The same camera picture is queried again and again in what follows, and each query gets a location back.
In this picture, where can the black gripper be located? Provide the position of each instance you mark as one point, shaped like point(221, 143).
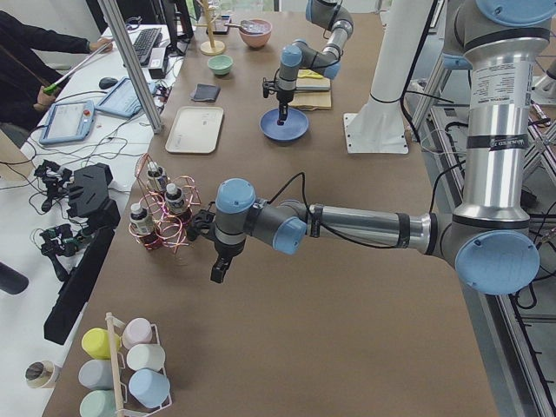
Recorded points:
point(283, 98)
point(224, 250)

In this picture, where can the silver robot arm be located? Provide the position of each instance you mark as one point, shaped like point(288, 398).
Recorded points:
point(486, 237)
point(298, 55)

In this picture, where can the blue plate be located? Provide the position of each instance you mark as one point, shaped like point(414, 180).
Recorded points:
point(293, 128)

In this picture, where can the wooden cutting board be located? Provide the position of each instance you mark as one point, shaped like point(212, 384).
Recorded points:
point(312, 94)

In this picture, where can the dark drink bottle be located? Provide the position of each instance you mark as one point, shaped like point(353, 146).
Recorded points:
point(175, 202)
point(157, 177)
point(143, 226)

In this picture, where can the mint green bowl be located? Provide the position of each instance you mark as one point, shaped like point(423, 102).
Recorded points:
point(220, 65)

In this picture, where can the pink bowl with ice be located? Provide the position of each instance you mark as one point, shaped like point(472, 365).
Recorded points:
point(255, 32)

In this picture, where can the grey folded cloth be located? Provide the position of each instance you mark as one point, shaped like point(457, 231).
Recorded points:
point(205, 93)

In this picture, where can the cream rectangular tray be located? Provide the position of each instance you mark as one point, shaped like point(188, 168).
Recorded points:
point(195, 130)

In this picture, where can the wooden cup tree stand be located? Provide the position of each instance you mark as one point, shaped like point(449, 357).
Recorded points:
point(212, 47)

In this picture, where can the pink cup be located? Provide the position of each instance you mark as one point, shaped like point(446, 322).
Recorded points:
point(137, 331)

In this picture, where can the blue teach pendant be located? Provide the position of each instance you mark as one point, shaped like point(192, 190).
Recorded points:
point(68, 122)
point(121, 100)

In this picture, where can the cream cup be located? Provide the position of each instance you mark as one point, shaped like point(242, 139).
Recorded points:
point(150, 356)

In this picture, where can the black keyboard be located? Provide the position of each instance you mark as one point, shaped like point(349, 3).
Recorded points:
point(145, 42)

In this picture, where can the yellow cup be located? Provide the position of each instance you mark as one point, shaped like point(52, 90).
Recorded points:
point(95, 343)

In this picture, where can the black computer mouse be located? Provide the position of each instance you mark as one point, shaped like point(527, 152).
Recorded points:
point(107, 82)

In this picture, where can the light blue cup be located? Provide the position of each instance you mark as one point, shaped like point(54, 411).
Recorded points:
point(150, 388)

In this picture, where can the white cup rack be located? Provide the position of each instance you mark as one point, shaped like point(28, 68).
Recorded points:
point(126, 403)

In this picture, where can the grey cup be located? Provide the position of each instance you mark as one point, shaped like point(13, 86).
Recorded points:
point(96, 375)

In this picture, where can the mint cup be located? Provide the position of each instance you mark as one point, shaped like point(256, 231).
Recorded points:
point(98, 403)

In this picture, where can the tape roll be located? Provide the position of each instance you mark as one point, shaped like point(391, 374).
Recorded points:
point(42, 374)

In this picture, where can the seated person in black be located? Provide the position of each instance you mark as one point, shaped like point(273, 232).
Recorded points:
point(24, 75)

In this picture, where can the copper wire bottle rack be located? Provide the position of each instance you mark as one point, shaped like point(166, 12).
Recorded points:
point(171, 231)

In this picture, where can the white pedestal column base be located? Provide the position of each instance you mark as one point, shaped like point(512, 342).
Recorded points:
point(378, 126)

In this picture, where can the aluminium frame post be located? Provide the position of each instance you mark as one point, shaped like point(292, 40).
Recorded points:
point(113, 18)

